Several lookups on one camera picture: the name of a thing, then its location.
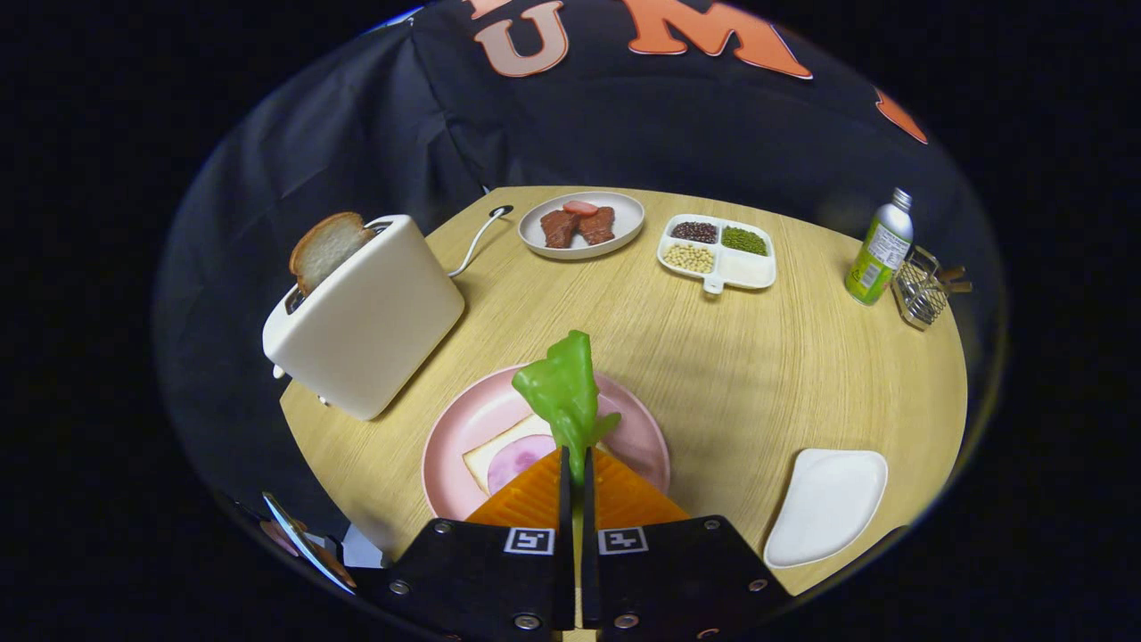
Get black backdrop cloth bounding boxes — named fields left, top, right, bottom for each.
left=156, top=0, right=1004, bottom=572

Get white toaster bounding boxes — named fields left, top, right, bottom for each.
left=262, top=214, right=465, bottom=422

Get toasted bread slice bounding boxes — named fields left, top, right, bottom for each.
left=288, top=211, right=377, bottom=297

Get white bread slice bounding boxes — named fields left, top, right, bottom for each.
left=462, top=413, right=558, bottom=496

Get green lettuce leaf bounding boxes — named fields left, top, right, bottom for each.
left=511, top=330, right=622, bottom=487

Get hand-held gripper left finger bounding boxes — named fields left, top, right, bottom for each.
left=352, top=446, right=576, bottom=642

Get white divided dish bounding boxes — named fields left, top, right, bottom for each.
left=657, top=214, right=777, bottom=295

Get metal wire basket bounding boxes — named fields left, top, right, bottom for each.
left=891, top=245, right=973, bottom=331

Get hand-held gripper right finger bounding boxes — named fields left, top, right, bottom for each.
left=579, top=446, right=794, bottom=642

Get white irregular plate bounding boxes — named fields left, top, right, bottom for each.
left=763, top=449, right=889, bottom=570

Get pile of yellow soybeans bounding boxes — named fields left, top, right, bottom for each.
left=664, top=243, right=716, bottom=274

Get white toaster cable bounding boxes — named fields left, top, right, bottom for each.
left=446, top=207, right=513, bottom=277

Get green metal bottle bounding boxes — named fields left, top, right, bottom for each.
left=844, top=187, right=915, bottom=307

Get pink round plate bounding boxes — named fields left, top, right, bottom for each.
left=422, top=364, right=671, bottom=523

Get round white plate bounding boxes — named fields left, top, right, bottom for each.
left=518, top=192, right=645, bottom=260

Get brown meat piece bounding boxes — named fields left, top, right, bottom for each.
left=578, top=207, right=617, bottom=246
left=540, top=210, right=580, bottom=249

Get large pink ham slice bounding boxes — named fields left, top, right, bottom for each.
left=487, top=434, right=558, bottom=494

